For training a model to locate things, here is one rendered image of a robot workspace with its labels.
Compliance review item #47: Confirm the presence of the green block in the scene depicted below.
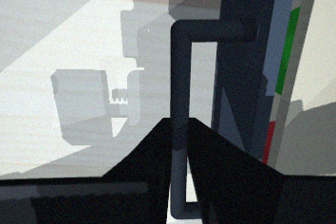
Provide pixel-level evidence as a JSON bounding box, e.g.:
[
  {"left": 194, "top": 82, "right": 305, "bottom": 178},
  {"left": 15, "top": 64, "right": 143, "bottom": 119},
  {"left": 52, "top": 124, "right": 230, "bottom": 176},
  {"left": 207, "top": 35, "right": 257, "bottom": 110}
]
[{"left": 275, "top": 6, "right": 301, "bottom": 95}]

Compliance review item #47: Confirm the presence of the red block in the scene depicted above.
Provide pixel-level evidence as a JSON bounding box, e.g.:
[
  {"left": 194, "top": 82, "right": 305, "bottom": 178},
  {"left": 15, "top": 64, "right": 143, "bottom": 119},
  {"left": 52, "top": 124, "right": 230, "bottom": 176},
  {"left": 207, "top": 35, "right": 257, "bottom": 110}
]
[{"left": 262, "top": 121, "right": 275, "bottom": 164}]

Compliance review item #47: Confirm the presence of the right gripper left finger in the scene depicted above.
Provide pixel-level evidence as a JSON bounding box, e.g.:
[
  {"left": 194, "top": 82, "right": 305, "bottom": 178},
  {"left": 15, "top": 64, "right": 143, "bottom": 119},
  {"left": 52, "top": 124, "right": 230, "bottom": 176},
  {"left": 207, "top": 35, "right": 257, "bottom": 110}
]
[{"left": 0, "top": 118, "right": 173, "bottom": 224}]

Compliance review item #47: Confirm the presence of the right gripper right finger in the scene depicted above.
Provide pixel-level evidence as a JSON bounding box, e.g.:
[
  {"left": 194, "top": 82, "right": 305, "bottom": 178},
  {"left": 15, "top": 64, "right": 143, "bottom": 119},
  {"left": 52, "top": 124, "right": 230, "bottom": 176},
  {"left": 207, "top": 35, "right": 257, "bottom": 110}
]
[{"left": 187, "top": 118, "right": 336, "bottom": 224}]

